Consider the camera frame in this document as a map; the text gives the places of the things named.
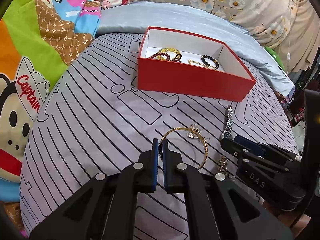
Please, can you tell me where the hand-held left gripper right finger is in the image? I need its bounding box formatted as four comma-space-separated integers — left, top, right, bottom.
161, 140, 293, 240

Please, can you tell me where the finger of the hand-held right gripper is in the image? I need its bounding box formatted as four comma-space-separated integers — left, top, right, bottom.
220, 138, 288, 172
235, 135, 300, 167

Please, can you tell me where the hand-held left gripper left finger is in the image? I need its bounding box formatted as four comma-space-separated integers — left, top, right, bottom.
29, 138, 159, 240

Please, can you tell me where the silver wristwatch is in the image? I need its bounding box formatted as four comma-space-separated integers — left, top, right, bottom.
220, 106, 235, 141

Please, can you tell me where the gold bangle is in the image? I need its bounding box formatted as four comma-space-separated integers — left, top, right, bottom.
160, 127, 209, 170

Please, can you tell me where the red cardboard box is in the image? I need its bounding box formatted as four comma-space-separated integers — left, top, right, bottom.
137, 26, 257, 102

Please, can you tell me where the dark bead bracelet gold charm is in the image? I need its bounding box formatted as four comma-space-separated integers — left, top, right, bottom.
201, 54, 220, 70

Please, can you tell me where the gold chain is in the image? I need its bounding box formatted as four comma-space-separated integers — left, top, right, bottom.
187, 59, 215, 69

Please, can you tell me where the red bead bracelet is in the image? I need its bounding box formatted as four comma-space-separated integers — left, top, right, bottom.
148, 51, 170, 60

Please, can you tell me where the large yellow bead bracelet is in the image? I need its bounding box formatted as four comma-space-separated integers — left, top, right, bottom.
156, 47, 182, 61

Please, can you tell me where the silver brooch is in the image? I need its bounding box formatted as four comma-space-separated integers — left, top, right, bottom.
185, 124, 202, 138

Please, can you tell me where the green plastic object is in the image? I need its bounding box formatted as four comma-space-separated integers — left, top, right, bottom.
264, 45, 285, 74

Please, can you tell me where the beige curtain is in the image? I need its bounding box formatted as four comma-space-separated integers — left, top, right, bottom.
275, 0, 320, 73

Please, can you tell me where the light blue satin quilt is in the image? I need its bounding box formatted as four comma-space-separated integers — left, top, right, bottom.
96, 1, 295, 97

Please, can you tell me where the floral beige pillow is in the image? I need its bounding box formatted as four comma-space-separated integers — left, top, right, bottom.
120, 0, 304, 53

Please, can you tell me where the cartoon monkey printed blanket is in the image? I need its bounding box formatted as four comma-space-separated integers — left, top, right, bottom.
0, 0, 103, 240

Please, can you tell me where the white cable with switch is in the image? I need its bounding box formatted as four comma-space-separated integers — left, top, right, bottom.
286, 37, 292, 73

